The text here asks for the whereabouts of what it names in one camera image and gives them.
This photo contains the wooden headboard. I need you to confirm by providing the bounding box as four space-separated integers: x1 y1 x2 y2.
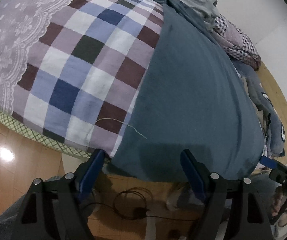
257 62 287 164

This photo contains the green mattress edge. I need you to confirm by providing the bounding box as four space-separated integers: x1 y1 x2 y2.
0 110 95 159

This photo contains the folded plaid quilt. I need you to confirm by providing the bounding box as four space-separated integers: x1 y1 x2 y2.
212 15 261 71

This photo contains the beige folded garment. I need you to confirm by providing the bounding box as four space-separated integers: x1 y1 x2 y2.
241 77 271 153

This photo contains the black floor cable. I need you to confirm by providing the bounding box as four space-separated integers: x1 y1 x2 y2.
83 187 204 222

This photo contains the blue cartoon pillow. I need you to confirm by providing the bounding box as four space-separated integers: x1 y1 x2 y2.
232 60 286 157

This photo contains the person's right hand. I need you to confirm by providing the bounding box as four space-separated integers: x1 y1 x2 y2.
271 186 287 225

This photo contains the plaid bed sheet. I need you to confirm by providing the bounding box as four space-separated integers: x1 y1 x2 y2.
0 0 164 158

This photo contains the dark teal shirt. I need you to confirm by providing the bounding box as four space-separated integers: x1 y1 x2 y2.
106 0 264 182

